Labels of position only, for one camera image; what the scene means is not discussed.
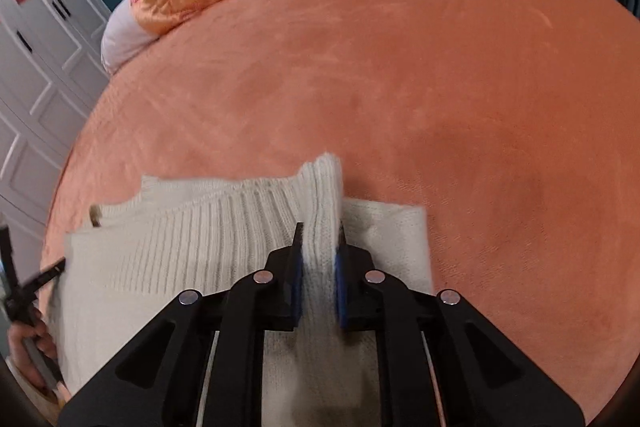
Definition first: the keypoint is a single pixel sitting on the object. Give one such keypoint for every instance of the white wardrobe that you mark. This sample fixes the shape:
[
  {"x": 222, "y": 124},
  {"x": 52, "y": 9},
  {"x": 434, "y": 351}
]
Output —
[{"x": 35, "y": 82}]

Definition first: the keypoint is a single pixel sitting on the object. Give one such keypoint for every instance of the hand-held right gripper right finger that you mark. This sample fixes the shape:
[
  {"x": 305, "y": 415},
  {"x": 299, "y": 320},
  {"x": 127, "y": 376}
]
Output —
[{"x": 342, "y": 292}]

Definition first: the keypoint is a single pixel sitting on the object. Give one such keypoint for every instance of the person's left hand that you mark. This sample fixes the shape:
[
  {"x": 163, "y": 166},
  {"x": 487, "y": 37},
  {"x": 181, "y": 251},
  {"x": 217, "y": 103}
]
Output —
[{"x": 30, "y": 357}]

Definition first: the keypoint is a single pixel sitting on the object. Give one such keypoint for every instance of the orange fleece blanket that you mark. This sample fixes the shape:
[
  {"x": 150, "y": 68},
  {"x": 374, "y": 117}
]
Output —
[{"x": 400, "y": 82}]

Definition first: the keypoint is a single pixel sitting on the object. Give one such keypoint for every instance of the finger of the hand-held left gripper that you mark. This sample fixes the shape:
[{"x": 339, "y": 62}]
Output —
[
  {"x": 47, "y": 275},
  {"x": 7, "y": 257}
]

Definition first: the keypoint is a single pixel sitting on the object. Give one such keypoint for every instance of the cream knit cardigan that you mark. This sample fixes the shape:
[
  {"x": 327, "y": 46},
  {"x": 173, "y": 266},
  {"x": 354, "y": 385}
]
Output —
[{"x": 200, "y": 237}]

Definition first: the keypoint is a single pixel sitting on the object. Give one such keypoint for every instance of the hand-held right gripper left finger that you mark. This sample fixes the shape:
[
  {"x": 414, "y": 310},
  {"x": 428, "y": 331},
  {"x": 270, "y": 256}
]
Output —
[{"x": 296, "y": 287}]

